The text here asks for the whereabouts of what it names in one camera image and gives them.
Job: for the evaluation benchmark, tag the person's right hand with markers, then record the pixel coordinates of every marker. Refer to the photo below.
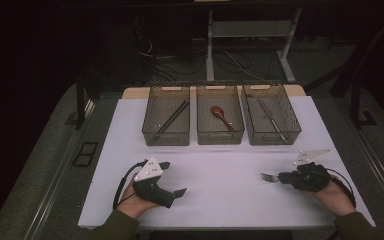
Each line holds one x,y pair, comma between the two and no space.
335,200

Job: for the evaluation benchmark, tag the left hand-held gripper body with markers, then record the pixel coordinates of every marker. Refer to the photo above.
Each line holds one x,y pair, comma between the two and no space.
150,191

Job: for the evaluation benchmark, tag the red wooden spoon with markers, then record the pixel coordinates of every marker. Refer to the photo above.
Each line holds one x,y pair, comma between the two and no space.
217,111

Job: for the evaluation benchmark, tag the black metal stand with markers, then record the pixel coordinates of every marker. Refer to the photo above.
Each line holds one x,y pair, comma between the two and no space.
356,106
80,106

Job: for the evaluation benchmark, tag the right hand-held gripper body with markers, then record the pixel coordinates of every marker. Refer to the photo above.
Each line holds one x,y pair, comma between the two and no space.
310,178

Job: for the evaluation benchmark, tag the silver fork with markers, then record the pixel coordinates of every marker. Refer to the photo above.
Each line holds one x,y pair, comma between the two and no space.
269,177

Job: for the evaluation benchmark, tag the person's left hand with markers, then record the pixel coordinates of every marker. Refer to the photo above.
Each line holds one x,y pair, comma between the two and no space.
131,203

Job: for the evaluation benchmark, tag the black chopstick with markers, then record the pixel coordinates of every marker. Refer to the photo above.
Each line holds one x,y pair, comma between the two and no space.
175,113
171,121

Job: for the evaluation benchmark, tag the translucent brown storage bin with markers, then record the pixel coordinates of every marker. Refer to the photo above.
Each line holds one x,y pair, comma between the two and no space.
260,126
161,100
210,125

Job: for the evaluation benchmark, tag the white desk frame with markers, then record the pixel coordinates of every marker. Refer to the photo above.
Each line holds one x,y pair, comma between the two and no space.
210,50

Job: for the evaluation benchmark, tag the white table mat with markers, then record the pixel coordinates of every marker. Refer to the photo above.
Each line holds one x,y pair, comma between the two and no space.
220,190

